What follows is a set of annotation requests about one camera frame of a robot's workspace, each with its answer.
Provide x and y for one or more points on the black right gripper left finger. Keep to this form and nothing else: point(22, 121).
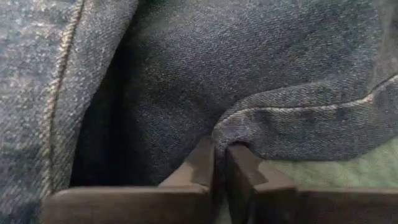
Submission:
point(124, 205)

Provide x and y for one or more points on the dark blue denim jeans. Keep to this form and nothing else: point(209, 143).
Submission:
point(217, 62)

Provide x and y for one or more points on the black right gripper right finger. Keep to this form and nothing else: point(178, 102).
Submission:
point(295, 207)

